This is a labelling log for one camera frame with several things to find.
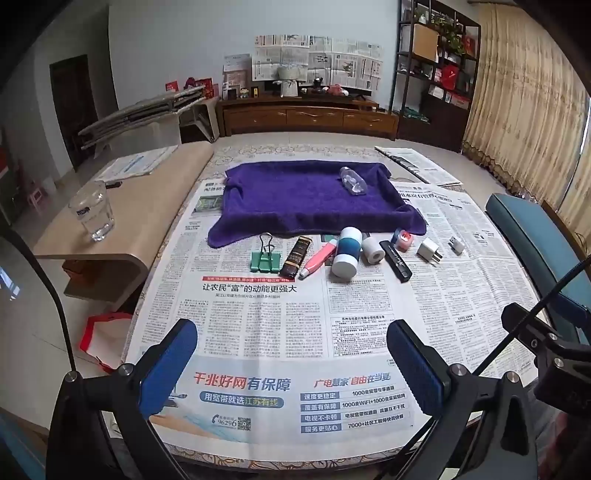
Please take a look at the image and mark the red boxes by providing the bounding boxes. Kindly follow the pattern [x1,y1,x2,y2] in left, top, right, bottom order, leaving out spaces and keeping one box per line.
[165,78,218,97]

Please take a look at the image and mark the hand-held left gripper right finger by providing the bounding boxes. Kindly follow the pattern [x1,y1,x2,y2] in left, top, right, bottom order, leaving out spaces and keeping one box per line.
[386,318,541,480]

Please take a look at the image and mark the green binder clips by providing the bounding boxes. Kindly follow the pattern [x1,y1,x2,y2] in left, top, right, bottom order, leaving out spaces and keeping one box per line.
[250,233,281,273]

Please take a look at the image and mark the red bag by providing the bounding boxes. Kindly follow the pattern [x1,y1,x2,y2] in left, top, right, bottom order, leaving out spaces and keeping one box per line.
[79,312,146,374]

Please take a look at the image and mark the cardboard box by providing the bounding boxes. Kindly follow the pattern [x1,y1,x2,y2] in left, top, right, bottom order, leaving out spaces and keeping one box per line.
[412,23,439,63]

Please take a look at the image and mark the folded newspaper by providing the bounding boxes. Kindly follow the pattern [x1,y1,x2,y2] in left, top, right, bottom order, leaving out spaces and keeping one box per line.
[374,147,462,186]

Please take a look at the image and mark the pink stool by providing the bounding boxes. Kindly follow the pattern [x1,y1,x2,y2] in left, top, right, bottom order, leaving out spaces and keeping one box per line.
[28,180,56,206]

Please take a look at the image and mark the blue and white lotion bottle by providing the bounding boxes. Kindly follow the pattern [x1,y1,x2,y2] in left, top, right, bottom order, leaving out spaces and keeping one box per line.
[331,226,363,279]

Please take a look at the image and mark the black cable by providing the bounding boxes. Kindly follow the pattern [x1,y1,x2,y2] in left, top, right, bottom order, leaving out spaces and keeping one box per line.
[0,226,79,374]
[475,261,591,377]

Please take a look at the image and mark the wooden television cabinet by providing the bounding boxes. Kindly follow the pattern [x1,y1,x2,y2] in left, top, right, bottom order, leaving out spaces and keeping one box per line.
[216,95,399,140]

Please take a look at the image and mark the white charger plug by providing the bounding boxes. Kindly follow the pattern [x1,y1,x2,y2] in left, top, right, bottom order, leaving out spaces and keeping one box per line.
[416,237,444,266]

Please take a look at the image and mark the clear plastic pill bottle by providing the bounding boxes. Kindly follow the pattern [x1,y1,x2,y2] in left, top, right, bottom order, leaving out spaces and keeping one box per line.
[339,166,369,196]

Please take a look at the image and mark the beige patterned curtain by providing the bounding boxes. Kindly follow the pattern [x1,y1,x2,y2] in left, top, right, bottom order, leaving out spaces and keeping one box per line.
[462,0,591,232]

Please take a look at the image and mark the newspapers covering television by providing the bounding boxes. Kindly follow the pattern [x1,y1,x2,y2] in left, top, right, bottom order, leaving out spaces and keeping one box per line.
[252,34,385,90]

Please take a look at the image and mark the black rectangular case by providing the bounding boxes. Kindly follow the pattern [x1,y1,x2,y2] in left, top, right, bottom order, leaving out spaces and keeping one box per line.
[379,240,413,282]

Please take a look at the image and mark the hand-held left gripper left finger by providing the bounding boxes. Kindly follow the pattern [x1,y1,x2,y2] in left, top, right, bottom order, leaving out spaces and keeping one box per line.
[44,318,199,480]

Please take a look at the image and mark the pink tube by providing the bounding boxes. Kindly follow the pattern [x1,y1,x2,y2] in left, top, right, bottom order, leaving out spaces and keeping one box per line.
[298,239,339,280]

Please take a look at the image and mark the black and gold tube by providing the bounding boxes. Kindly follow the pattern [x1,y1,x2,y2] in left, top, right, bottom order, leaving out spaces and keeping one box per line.
[281,236,313,279]

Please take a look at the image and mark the tea set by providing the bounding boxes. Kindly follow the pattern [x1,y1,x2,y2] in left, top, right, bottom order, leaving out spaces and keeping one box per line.
[302,78,352,97]

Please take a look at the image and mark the beige wooden bench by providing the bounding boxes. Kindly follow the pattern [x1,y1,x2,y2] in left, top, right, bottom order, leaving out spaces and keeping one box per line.
[32,142,214,315]

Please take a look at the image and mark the teal cushioned chair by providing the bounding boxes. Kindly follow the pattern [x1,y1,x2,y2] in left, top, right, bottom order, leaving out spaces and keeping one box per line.
[485,193,591,344]

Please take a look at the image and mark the purple towel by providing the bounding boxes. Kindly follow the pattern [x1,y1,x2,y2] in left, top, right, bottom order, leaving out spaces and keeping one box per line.
[207,159,428,248]

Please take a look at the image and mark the white plug-in night light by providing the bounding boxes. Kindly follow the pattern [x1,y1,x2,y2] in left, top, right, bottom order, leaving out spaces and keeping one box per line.
[361,236,386,265]

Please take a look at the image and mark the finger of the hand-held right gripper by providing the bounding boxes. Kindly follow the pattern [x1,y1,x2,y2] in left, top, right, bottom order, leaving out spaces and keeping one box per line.
[502,302,583,365]

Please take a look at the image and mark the glass cup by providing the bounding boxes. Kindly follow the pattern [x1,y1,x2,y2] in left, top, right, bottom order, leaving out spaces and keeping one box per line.
[68,180,115,243]

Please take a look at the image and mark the dark wooden shelf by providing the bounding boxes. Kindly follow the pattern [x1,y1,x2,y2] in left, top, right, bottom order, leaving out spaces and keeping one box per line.
[390,0,483,153]

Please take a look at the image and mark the newspaper on bench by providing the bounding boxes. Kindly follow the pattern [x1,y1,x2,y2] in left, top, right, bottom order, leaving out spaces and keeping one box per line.
[95,145,179,183]

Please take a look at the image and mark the spread newspaper sheets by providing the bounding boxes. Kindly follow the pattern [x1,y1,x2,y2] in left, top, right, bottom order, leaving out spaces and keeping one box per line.
[121,180,555,432]

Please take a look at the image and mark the white woven basket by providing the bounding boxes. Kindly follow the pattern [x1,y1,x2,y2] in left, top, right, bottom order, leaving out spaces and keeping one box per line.
[277,65,308,97]

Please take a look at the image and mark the dark wooden door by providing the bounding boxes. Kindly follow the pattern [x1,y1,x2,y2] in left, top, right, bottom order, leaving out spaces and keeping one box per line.
[49,54,99,172]

